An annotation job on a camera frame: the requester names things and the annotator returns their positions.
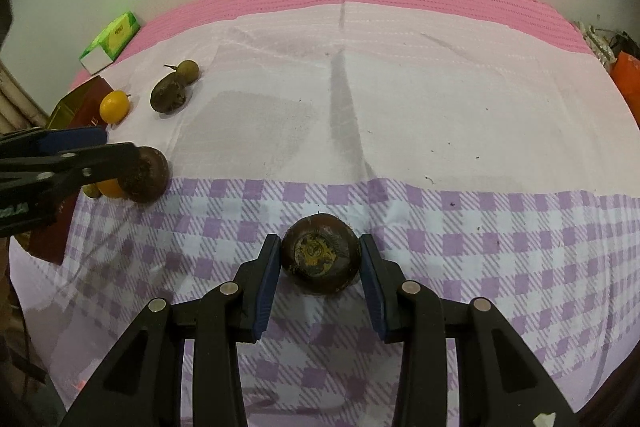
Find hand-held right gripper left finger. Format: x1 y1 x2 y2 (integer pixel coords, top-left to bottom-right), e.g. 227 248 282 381
60 234 282 427

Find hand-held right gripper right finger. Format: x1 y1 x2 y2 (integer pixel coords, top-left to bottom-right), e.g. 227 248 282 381
359 234 581 427

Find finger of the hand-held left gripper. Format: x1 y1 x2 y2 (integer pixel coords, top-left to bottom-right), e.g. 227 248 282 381
0 141 143 208
0 126 109 160

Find red candy box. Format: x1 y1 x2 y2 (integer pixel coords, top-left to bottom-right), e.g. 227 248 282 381
27 76 115 266

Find small orange citrus fruit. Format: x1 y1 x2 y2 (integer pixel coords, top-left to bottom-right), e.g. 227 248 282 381
97 178 125 199
99 90 132 124

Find dark passion fruit yellow patch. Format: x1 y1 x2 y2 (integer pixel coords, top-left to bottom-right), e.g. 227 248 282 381
281 213 362 296

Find beige ribbed panel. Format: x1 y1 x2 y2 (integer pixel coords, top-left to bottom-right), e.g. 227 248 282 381
0 59 43 135

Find wrinkled dark brown passion fruit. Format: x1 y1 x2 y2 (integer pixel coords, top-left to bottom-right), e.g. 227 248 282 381
150 73 192 114

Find green tissue box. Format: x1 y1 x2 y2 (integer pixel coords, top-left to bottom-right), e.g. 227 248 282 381
78 11 141 75

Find olive brown longan with stem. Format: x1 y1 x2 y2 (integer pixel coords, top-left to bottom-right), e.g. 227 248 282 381
164 59 200 84

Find orange plastic object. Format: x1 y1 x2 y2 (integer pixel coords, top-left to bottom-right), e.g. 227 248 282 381
611 52 640 130

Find cluttered white rope bundle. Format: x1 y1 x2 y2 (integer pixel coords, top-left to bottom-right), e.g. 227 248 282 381
575 19 640 72

